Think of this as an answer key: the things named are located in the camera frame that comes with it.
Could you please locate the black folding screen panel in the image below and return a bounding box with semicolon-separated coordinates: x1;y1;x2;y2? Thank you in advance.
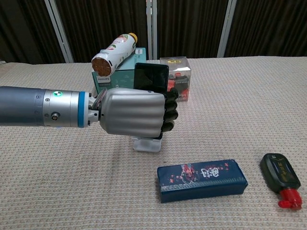
151;0;237;59
54;0;154;63
224;0;307;58
0;0;74;65

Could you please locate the white drink bottle yellow cap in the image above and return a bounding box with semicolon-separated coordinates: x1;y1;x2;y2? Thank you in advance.
91;33;138;76

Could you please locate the dark blue pencil case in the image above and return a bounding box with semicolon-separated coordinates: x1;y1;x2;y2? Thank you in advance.
157;159;248;204

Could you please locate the teal cardboard product box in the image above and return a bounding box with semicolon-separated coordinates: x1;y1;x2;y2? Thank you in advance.
92;46;147;96

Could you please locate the dark ink bottle red cap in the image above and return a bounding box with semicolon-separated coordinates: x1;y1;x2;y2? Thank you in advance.
260;153;302;210

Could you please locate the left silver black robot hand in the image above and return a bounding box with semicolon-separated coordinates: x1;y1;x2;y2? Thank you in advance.
98;87;179;140

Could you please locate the clear plastic product box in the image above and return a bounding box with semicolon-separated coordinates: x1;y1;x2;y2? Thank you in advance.
160;57;192;103

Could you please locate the beige woven tablecloth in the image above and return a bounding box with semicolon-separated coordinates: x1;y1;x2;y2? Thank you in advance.
0;56;307;230

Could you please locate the black smartphone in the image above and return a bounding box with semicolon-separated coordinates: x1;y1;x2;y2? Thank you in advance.
133;62;169;94

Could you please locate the white phone stand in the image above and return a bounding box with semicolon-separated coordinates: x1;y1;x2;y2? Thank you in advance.
133;136;162;152

